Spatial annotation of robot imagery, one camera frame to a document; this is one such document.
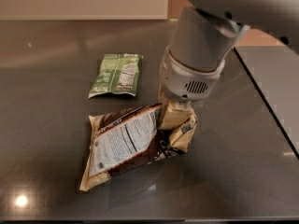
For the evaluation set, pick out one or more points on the grey side table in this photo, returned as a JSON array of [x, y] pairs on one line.
[[275, 71]]

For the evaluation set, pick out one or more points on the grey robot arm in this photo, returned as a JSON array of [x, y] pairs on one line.
[[206, 31]]

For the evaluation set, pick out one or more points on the brown chip bag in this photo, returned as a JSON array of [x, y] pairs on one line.
[[130, 138]]

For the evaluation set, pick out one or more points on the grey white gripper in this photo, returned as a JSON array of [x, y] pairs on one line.
[[183, 83]]

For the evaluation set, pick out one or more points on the green snack bag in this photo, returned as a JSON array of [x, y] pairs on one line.
[[117, 74]]

